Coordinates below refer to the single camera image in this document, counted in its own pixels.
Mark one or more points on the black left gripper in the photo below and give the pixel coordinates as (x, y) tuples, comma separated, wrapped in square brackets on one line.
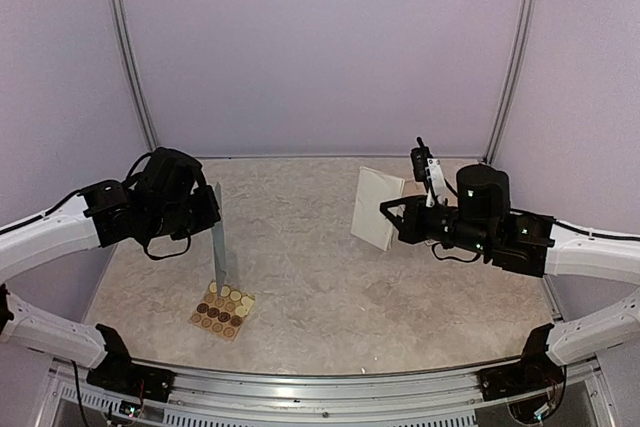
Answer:
[(210, 213)]

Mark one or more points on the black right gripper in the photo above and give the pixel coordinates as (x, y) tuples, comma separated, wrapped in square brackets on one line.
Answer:
[(411, 226)]

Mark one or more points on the teal blue envelope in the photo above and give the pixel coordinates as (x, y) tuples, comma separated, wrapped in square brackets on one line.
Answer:
[(219, 252)]

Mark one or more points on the beige lined letter paper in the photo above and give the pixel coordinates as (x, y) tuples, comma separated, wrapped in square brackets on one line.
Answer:
[(368, 223)]

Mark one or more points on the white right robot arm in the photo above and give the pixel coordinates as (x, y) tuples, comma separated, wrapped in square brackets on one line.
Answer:
[(483, 222)]

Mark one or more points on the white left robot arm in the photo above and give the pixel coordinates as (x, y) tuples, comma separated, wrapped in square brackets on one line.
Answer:
[(162, 204)]

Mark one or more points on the round sticker seal sheet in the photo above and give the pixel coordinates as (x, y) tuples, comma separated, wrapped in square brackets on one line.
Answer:
[(222, 311)]

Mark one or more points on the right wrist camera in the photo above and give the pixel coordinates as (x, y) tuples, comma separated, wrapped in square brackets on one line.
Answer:
[(427, 171)]

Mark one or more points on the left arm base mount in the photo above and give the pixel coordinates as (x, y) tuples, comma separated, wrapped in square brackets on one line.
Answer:
[(117, 372)]

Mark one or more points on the aluminium front rail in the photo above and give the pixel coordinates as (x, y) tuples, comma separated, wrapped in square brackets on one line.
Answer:
[(206, 397)]

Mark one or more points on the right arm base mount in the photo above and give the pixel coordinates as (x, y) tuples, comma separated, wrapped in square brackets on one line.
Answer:
[(534, 370)]

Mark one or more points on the right aluminium frame post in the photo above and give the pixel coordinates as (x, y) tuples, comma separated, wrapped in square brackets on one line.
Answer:
[(510, 84)]

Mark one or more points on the aluminium frame post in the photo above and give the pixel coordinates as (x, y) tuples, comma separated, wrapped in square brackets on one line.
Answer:
[(132, 74), (510, 84)]

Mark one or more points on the left aluminium frame post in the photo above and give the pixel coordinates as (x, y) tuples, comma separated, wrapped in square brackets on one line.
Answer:
[(132, 74)]

